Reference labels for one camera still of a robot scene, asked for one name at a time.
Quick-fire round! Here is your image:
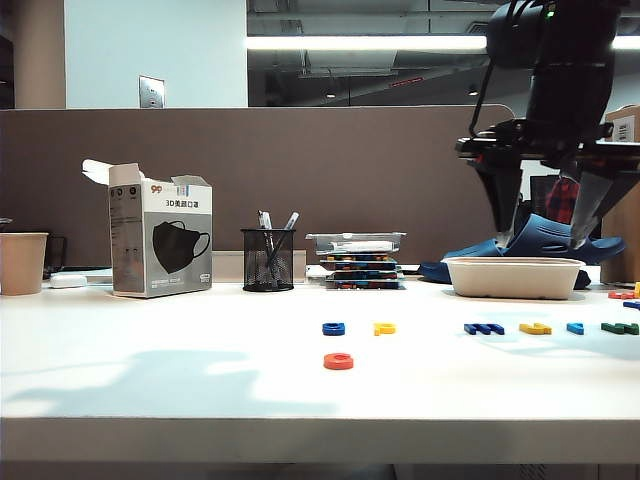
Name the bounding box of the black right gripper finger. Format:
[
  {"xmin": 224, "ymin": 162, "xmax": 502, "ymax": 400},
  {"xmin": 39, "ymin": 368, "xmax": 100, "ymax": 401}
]
[
  {"xmin": 569, "ymin": 169, "xmax": 640, "ymax": 250},
  {"xmin": 472, "ymin": 157, "xmax": 524, "ymax": 247}
]

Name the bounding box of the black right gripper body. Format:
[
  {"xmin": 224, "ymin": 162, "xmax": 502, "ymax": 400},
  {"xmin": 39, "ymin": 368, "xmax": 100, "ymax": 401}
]
[{"xmin": 454, "ymin": 63, "xmax": 640, "ymax": 176}]

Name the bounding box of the brown paper cup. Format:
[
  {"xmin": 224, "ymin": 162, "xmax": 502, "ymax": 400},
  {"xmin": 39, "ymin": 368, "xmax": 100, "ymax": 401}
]
[{"xmin": 0, "ymin": 232, "xmax": 50, "ymax": 297}]

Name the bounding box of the red plaid jacket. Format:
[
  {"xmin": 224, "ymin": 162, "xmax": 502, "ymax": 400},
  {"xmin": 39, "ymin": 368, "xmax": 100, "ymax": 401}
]
[{"xmin": 544, "ymin": 175, "xmax": 584, "ymax": 226}]

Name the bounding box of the black computer monitor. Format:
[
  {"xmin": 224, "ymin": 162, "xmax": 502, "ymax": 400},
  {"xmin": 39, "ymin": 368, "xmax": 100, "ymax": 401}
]
[{"xmin": 528, "ymin": 174, "xmax": 559, "ymax": 221}]

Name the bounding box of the brown cardboard box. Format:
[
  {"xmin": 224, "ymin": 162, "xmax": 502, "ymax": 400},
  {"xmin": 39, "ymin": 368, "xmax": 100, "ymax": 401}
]
[{"xmin": 599, "ymin": 104, "xmax": 640, "ymax": 286}]

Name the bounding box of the beige pulp food tray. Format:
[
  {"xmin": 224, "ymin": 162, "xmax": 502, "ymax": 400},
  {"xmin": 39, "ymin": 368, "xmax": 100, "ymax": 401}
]
[{"xmin": 442, "ymin": 257, "xmax": 586, "ymax": 301}]

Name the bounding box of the white ceiling light strip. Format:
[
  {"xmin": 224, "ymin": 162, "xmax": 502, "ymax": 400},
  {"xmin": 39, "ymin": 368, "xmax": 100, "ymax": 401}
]
[{"xmin": 246, "ymin": 35, "xmax": 640, "ymax": 51}]

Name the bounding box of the brown desk divider panel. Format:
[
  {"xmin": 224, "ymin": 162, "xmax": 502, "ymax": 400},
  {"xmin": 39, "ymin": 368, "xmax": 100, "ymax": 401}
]
[{"xmin": 0, "ymin": 104, "xmax": 516, "ymax": 274}]

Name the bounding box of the black gel pen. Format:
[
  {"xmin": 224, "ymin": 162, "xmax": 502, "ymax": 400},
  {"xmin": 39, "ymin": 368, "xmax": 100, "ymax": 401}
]
[
  {"xmin": 257, "ymin": 210, "xmax": 279, "ymax": 271},
  {"xmin": 267, "ymin": 212, "xmax": 301, "ymax": 269}
]

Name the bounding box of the black mesh pen holder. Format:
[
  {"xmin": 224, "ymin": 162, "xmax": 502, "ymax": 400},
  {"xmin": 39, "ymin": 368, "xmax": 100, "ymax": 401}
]
[{"xmin": 240, "ymin": 228, "xmax": 295, "ymax": 294}]

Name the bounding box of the white grey face mask box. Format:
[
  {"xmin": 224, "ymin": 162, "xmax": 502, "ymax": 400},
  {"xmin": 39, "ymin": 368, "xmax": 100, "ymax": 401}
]
[{"xmin": 82, "ymin": 159, "xmax": 214, "ymax": 300}]

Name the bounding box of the white earbuds case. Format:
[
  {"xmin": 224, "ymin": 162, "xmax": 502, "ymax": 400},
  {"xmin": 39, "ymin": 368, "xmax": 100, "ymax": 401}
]
[{"xmin": 49, "ymin": 273, "xmax": 89, "ymax": 290}]

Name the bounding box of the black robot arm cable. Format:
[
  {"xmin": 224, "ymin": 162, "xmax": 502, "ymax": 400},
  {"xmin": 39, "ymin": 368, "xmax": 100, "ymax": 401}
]
[{"xmin": 468, "ymin": 0, "xmax": 546, "ymax": 139}]

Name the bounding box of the metal wall switch plate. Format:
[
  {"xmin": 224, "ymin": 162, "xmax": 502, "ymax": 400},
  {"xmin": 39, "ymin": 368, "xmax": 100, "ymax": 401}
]
[{"xmin": 138, "ymin": 76, "xmax": 167, "ymax": 110}]

